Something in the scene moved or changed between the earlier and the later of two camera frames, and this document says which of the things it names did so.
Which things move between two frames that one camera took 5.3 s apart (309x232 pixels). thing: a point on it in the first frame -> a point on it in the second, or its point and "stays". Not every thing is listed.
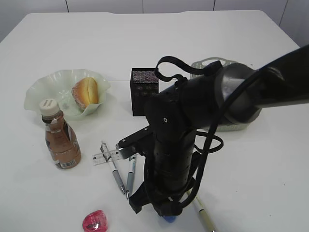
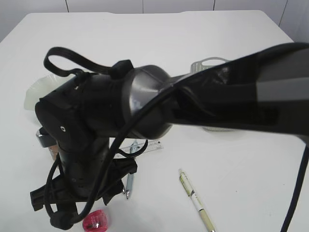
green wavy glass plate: x=58 y=86 stays
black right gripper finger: x=140 y=198 -> x=60 y=193
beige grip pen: x=202 y=210 stays
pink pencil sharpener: x=95 y=221 stays
